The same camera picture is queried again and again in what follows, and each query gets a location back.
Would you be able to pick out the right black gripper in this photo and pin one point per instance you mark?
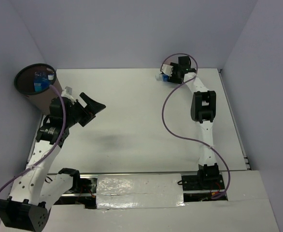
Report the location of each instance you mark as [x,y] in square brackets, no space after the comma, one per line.
[172,79]

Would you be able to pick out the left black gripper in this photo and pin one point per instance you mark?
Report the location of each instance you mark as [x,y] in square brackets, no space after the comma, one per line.
[90,110]

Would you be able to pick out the blue label bottle white cap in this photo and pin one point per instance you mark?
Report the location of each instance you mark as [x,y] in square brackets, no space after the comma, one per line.
[42,80]

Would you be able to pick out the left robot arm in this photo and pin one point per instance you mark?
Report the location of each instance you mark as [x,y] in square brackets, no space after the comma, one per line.
[29,204]

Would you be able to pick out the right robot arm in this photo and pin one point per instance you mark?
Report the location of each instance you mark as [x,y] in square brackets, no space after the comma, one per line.
[203,112]

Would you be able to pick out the brown round waste bin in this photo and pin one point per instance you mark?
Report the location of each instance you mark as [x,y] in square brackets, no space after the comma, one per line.
[23,83]

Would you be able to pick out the silver foil tape sheet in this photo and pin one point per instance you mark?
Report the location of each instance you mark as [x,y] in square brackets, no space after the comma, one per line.
[139,191]

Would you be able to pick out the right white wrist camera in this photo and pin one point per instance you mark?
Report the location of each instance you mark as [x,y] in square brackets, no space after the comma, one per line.
[166,69]

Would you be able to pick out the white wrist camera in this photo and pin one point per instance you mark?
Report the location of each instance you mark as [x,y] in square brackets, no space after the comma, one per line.
[67,93]
[166,69]

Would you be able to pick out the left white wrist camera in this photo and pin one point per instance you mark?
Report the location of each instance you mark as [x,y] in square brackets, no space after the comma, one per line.
[67,93]

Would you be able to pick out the metal base rail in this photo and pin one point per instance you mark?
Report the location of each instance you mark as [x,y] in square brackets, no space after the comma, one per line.
[85,194]

